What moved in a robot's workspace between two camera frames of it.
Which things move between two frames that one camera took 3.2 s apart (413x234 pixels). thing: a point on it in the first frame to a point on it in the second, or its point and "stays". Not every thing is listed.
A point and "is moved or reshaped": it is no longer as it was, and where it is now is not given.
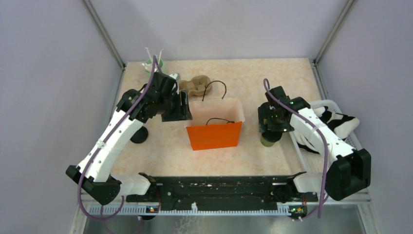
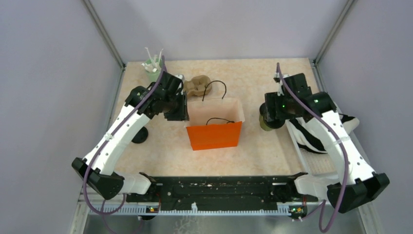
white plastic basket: (315, 163) stays
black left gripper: (182, 111) stays
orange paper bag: (215, 124) stays
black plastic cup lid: (272, 136) is moved or reshaped
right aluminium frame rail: (347, 6) stays
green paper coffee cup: (267, 143) is moved or reshaped
